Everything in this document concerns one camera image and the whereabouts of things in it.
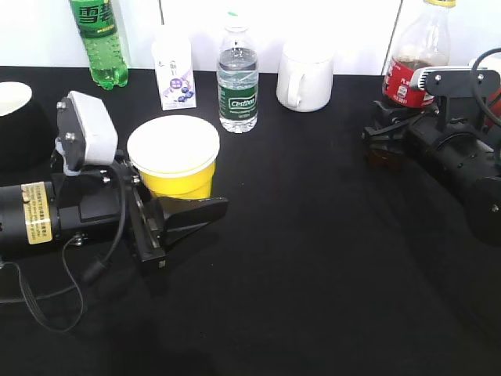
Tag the black bowl white inside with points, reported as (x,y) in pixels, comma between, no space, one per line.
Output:
(27,135)

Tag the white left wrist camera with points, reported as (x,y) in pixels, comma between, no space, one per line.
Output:
(86,133)

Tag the blueberry milk carton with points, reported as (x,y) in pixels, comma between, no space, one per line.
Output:
(173,67)

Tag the green sprite bottle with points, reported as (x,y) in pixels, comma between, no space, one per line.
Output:
(97,27)

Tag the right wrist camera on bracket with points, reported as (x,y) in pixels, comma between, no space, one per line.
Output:
(462,92)

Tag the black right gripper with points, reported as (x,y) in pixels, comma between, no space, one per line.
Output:
(385,141)

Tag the cola bottle red label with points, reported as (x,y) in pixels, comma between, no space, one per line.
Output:
(424,43)

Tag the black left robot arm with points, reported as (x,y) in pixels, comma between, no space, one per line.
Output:
(26,220)

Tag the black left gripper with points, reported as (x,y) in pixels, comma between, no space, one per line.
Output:
(100,204)

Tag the yellow paper cup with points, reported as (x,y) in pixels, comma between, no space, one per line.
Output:
(175,156)

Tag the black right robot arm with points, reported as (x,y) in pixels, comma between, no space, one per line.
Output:
(450,146)

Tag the white ceramic mug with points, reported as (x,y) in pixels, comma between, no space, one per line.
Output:
(305,76)

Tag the clear water bottle green label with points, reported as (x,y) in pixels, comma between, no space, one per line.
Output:
(237,76)

